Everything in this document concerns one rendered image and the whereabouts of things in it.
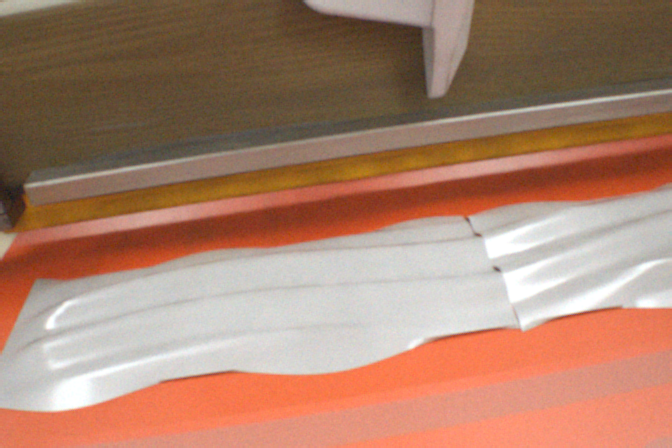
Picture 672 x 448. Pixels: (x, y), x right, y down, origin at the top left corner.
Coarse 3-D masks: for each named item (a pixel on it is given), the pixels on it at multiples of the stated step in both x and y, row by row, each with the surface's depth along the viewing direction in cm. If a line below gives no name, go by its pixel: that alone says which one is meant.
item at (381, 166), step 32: (608, 128) 28; (640, 128) 28; (384, 160) 27; (416, 160) 28; (448, 160) 28; (480, 160) 28; (160, 192) 27; (192, 192) 27; (224, 192) 27; (256, 192) 28; (32, 224) 27; (64, 224) 28
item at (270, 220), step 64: (320, 192) 29; (384, 192) 28; (448, 192) 27; (64, 256) 26; (128, 256) 26; (0, 320) 23; (192, 384) 19; (256, 384) 19; (320, 384) 19; (384, 384) 18
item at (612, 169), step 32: (512, 160) 29; (544, 160) 29; (576, 160) 28; (608, 160) 28; (640, 160) 28; (480, 192) 27; (512, 192) 27; (544, 192) 26; (576, 192) 26; (608, 192) 26; (576, 320) 20; (608, 320) 19; (640, 320) 19; (544, 352) 19; (576, 352) 18
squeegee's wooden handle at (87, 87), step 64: (64, 0) 22; (128, 0) 22; (192, 0) 22; (256, 0) 22; (512, 0) 23; (576, 0) 23; (640, 0) 24; (0, 64) 22; (64, 64) 23; (128, 64) 23; (192, 64) 23; (256, 64) 23; (320, 64) 24; (384, 64) 24; (512, 64) 25; (576, 64) 25; (640, 64) 25; (0, 128) 24; (64, 128) 24; (128, 128) 24; (192, 128) 25; (256, 128) 25
